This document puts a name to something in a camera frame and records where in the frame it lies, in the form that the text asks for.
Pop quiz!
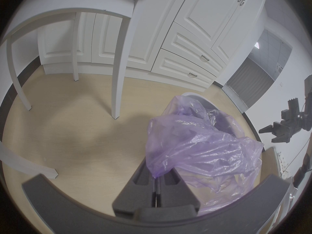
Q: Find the white wardrobe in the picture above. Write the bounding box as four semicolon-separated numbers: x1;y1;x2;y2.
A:
37;0;266;92

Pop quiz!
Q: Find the white chair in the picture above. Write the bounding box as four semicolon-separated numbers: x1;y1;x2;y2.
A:
0;0;159;119

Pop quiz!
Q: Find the white curved furniture leg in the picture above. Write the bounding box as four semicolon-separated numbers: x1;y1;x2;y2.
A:
0;140;59;179

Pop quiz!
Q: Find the white trash bin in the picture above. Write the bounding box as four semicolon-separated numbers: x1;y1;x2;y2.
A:
182;92;235;136

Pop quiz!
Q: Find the purple plastic bag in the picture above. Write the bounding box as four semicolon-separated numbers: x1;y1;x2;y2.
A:
145;95;265;217

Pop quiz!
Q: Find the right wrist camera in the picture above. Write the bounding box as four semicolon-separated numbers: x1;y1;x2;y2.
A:
281;97;301;122

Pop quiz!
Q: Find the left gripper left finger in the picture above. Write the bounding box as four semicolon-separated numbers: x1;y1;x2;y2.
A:
113;159;156;220

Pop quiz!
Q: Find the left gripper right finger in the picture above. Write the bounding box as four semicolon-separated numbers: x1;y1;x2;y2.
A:
158;168;201;215

